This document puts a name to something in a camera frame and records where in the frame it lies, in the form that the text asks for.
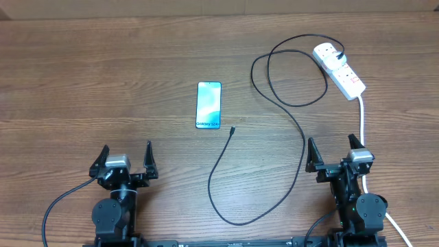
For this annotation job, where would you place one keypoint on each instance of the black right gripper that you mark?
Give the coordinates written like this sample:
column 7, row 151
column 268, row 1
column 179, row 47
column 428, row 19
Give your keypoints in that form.
column 328, row 171

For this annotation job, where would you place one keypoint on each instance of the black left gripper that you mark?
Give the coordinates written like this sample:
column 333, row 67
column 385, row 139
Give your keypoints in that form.
column 141, row 180

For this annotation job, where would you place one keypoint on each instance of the Samsung Galaxy smartphone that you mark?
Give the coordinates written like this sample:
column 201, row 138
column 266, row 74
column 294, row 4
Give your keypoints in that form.
column 208, row 107

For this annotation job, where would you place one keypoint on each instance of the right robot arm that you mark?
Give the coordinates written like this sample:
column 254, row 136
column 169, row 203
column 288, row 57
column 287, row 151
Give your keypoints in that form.
column 361, row 214

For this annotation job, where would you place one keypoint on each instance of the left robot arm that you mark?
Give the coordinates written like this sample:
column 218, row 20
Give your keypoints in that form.
column 115, row 217

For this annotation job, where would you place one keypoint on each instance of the white charger plug adapter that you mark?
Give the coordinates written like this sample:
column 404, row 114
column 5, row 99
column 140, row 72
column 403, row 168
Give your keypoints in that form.
column 334, row 61

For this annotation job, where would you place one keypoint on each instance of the white power strip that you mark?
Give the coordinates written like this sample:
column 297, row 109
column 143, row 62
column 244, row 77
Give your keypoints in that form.
column 344, row 78

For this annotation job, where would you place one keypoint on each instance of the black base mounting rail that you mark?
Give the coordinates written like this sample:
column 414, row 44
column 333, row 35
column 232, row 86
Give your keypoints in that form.
column 314, row 241

